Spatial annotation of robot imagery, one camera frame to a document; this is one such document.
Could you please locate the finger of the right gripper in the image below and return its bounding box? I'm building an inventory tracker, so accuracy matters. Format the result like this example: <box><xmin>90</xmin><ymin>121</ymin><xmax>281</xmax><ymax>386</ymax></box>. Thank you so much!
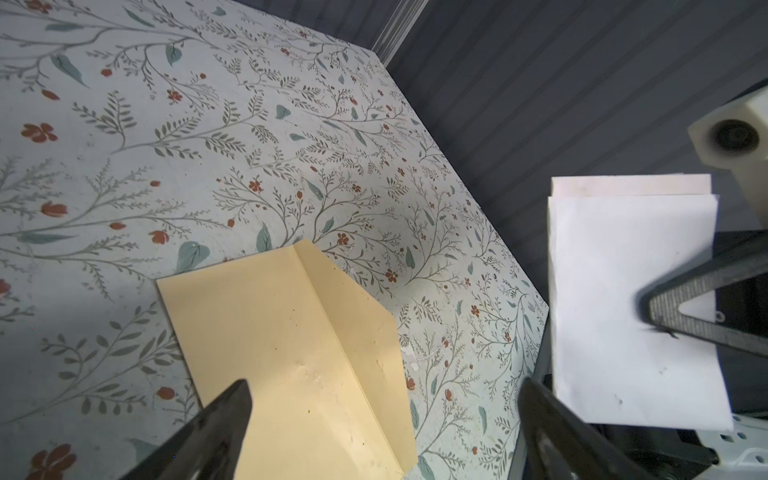
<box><xmin>646</xmin><ymin>239</ymin><xmax>767</xmax><ymax>357</ymax></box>

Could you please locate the tan kraft envelope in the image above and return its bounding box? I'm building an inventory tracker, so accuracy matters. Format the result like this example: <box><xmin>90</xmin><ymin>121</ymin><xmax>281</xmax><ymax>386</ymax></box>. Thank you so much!
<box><xmin>157</xmin><ymin>240</ymin><xmax>417</xmax><ymax>479</ymax></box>

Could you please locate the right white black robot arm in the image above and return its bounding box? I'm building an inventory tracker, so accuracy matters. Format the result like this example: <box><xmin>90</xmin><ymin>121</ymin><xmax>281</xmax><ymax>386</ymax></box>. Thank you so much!
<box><xmin>596</xmin><ymin>232</ymin><xmax>767</xmax><ymax>479</ymax></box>

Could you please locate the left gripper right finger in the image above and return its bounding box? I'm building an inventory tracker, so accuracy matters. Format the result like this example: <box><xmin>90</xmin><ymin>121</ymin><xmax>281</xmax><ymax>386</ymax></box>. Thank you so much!
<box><xmin>518</xmin><ymin>378</ymin><xmax>651</xmax><ymax>480</ymax></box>

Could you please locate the white floral letter paper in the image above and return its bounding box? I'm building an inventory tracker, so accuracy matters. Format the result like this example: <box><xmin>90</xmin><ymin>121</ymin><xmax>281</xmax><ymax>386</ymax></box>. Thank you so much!
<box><xmin>548</xmin><ymin>174</ymin><xmax>733</xmax><ymax>431</ymax></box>

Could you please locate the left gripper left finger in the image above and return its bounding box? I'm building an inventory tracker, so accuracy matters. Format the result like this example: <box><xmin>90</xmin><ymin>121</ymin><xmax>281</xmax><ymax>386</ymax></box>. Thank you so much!
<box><xmin>123</xmin><ymin>379</ymin><xmax>252</xmax><ymax>480</ymax></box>

